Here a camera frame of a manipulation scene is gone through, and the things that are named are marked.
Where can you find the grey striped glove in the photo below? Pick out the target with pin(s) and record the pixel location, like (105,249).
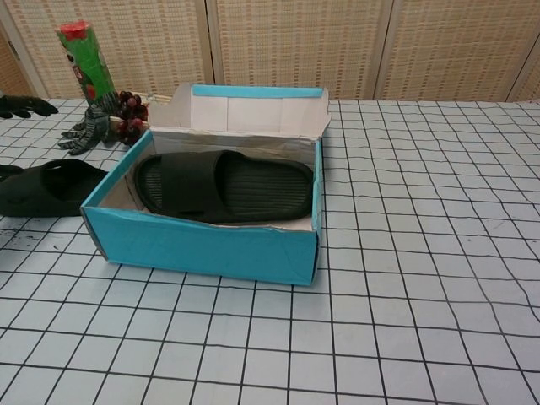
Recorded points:
(90,124)

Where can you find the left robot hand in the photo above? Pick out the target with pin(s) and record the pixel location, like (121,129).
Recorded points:
(29,106)

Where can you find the blue cardboard shoe box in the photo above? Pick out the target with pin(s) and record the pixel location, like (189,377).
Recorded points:
(202,249)

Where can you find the dark red grape bunch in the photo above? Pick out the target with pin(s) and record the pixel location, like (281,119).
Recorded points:
(133,105)

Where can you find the black rubber slipper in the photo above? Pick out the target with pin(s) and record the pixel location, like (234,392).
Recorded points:
(236,190)
(38,198)

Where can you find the woven bamboo folding screen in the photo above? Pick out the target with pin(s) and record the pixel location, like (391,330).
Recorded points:
(295,42)

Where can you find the white checked tablecloth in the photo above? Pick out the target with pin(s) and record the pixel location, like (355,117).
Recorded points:
(401,253)

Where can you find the green chips can red lid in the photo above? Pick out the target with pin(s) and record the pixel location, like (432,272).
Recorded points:
(86,63)

